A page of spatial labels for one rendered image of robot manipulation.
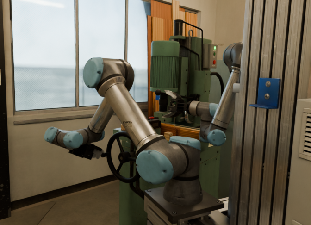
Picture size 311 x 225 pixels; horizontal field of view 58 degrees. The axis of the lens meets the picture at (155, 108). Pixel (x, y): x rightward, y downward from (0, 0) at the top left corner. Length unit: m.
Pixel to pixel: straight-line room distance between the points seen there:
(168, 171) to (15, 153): 2.04
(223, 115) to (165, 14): 2.49
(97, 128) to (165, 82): 0.55
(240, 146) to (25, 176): 2.22
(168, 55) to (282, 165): 1.01
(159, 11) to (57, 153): 1.98
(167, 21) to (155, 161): 2.82
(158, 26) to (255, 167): 2.64
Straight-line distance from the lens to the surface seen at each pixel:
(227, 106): 1.25
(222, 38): 4.36
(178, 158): 0.94
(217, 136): 1.24
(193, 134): 1.67
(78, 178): 3.11
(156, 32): 3.37
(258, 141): 0.96
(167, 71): 1.68
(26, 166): 2.84
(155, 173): 0.90
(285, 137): 0.89
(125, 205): 1.95
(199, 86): 1.82
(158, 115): 1.75
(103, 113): 1.29
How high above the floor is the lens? 1.29
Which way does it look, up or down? 8 degrees down
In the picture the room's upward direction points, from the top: 2 degrees clockwise
